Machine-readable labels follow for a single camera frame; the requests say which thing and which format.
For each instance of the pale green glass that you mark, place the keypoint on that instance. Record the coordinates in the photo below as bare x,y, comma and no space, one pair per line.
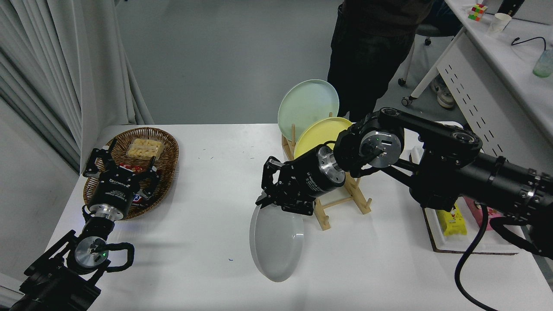
543,65

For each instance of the black box device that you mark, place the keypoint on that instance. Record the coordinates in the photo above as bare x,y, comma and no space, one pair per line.
510,7

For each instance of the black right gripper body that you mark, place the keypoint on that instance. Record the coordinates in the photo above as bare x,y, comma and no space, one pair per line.
306,179

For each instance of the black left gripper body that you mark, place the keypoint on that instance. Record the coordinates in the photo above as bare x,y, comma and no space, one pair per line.
114,190

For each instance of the pink snack pack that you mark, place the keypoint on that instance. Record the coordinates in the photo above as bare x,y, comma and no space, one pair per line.
473,209

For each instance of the white wheeled office chair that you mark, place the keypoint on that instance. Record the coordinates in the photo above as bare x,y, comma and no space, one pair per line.
436,30

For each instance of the brown wicker basket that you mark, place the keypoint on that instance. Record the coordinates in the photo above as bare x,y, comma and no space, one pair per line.
166,164

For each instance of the wooden plate rack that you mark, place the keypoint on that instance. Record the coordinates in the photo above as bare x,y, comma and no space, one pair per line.
322,216

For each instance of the red snack bar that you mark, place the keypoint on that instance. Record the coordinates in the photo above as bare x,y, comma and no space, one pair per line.
131,166

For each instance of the yellow snack pack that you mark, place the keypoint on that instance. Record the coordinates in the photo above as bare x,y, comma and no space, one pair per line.
451,222

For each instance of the white desk with perforated panel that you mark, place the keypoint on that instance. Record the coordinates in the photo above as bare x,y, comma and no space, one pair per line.
497,60

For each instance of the clear pack of biscuits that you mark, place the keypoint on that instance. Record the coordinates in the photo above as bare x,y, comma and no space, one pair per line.
145,148

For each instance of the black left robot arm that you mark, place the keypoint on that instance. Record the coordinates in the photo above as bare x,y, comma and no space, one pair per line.
56,285

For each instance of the yellow plate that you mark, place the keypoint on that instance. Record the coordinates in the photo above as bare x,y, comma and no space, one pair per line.
315,136

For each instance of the standing person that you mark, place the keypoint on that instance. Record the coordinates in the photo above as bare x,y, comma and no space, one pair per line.
367,52

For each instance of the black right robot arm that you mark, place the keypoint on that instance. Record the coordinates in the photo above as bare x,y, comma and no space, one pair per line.
449,168

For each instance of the brown and blue snack bar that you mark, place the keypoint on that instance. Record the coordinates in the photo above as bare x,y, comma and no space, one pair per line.
137,200

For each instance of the white tray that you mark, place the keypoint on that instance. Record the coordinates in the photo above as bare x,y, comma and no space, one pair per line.
449,242

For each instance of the white paper cup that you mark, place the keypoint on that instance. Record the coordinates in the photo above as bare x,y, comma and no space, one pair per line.
499,25

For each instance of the seated person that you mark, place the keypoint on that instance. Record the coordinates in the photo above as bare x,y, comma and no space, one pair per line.
445,93

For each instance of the grey plate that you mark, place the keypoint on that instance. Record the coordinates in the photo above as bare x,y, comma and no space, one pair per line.
278,246

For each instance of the colourful puzzle cube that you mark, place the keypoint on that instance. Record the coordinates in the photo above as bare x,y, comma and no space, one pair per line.
478,12

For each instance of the pale green plate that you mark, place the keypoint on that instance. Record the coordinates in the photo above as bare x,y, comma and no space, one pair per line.
306,108

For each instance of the grey curtain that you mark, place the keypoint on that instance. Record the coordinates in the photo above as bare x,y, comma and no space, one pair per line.
65,65

